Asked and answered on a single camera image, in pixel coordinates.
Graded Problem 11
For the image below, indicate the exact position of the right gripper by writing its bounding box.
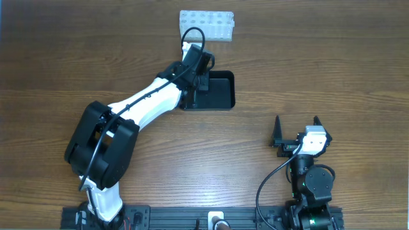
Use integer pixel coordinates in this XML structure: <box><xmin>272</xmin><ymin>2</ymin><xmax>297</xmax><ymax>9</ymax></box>
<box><xmin>271</xmin><ymin>115</ymin><xmax>334</xmax><ymax>158</ymax></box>

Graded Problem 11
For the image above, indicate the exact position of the black tray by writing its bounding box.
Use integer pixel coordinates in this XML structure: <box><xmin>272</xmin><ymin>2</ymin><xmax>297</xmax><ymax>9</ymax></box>
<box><xmin>180</xmin><ymin>70</ymin><xmax>236</xmax><ymax>112</ymax></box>

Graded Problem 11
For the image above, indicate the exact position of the white test tube rack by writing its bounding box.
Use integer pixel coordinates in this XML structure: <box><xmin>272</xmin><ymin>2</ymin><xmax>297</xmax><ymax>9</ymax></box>
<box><xmin>178</xmin><ymin>10</ymin><xmax>236</xmax><ymax>43</ymax></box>

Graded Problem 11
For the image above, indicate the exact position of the mounting rail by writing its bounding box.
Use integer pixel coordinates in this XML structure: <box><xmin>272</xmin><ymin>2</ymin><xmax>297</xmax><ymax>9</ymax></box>
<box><xmin>60</xmin><ymin>205</ymin><xmax>344</xmax><ymax>230</ymax></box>

